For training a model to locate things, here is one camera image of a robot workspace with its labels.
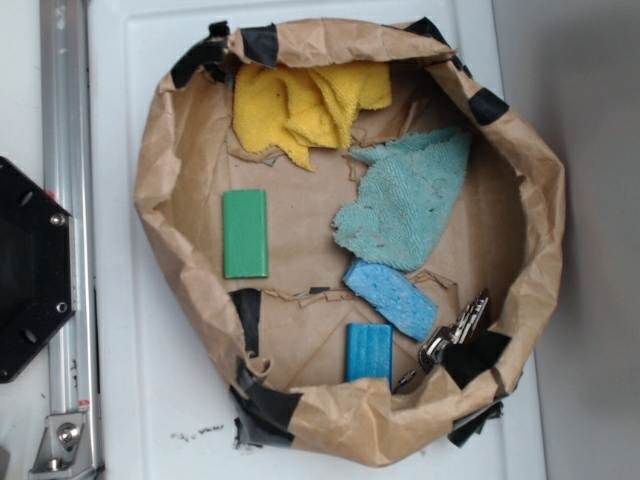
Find blue sponge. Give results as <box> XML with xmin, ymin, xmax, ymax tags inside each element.
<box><xmin>343</xmin><ymin>259</ymin><xmax>438</xmax><ymax>342</ymax></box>

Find silver metal keys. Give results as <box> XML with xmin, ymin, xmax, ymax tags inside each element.
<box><xmin>391</xmin><ymin>289</ymin><xmax>491</xmax><ymax>394</ymax></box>

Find teal microfiber cloth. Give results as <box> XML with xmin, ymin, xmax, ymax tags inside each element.
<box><xmin>332</xmin><ymin>127</ymin><xmax>473</xmax><ymax>272</ymax></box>

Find green rectangular block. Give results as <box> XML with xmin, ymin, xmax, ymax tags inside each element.
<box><xmin>223</xmin><ymin>189</ymin><xmax>269</xmax><ymax>279</ymax></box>

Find metal corner bracket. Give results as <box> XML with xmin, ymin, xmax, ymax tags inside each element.
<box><xmin>28</xmin><ymin>412</ymin><xmax>93</xmax><ymax>479</ymax></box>

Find aluminium extrusion rail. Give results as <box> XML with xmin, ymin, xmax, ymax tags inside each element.
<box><xmin>39</xmin><ymin>1</ymin><xmax>104</xmax><ymax>479</ymax></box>

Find yellow microfiber cloth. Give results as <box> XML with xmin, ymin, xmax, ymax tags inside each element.
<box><xmin>233</xmin><ymin>61</ymin><xmax>392</xmax><ymax>171</ymax></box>

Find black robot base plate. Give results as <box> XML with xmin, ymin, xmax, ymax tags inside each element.
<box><xmin>1</xmin><ymin>157</ymin><xmax>75</xmax><ymax>384</ymax></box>

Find blue rectangular block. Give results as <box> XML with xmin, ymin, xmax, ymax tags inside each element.
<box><xmin>345</xmin><ymin>323</ymin><xmax>393</xmax><ymax>386</ymax></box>

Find brown paper bag bin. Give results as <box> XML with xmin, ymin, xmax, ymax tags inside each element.
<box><xmin>134</xmin><ymin>19</ymin><xmax>565</xmax><ymax>466</ymax></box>

